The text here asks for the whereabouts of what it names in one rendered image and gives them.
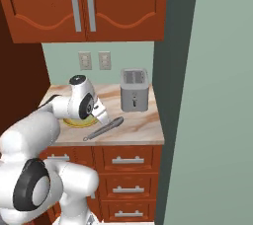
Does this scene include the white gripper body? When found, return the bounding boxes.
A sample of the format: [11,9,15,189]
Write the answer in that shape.
[90,101,110,126]

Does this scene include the grey metal tongs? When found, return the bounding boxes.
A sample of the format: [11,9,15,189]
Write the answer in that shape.
[82,115,126,142]

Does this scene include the yellow plate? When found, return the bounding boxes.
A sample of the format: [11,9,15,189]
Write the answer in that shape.
[61,115,100,129]

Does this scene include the grey toaster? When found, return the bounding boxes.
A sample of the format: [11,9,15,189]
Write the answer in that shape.
[119,67,150,113]

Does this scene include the red-brown drawer front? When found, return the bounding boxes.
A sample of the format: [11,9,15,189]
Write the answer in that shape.
[99,199,158,223]
[99,145,156,174]
[39,146,97,172]
[98,173,159,201]

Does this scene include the dark brown tall cabinet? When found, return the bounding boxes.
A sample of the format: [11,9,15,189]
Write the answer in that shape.
[0,1,51,135]

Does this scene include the grey drawer handle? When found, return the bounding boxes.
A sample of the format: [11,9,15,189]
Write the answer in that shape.
[112,185,145,194]
[46,153,71,163]
[111,156,145,165]
[114,209,144,219]

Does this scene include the white wall outlet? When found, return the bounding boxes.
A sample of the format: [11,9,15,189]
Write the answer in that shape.
[97,50,113,71]
[77,50,93,72]

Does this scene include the grey cupboard door handle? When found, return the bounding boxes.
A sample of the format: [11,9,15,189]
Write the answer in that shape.
[68,0,83,34]
[84,0,98,34]

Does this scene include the red-brown wall cupboard door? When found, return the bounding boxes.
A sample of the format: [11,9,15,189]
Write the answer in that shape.
[78,0,169,42]
[0,0,88,44]

